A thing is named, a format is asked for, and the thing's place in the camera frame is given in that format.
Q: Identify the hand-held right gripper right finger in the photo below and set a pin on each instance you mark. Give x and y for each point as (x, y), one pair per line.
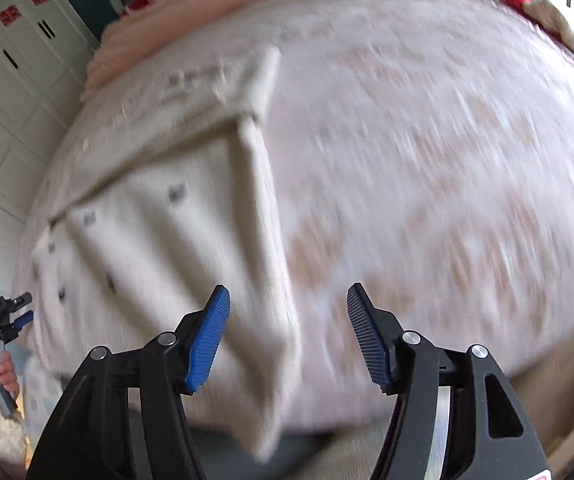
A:
(367, 340)

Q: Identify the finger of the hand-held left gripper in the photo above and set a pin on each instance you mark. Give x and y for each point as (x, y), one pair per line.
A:
(22, 321)
(21, 300)

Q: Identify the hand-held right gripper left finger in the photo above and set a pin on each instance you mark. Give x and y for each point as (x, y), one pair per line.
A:
(206, 345)

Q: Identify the cream knit cardigan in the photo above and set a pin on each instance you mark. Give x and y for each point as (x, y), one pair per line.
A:
(167, 240)

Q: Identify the pink patterned bed blanket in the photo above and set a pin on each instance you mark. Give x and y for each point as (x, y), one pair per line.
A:
(392, 185)

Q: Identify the white wardrobe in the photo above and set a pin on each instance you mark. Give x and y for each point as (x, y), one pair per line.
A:
(17, 85)

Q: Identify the cream fluffy blanket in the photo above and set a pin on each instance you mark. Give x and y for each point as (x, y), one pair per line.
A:
(564, 30)

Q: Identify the red knit cloth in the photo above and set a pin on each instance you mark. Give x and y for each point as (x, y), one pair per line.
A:
(517, 0)

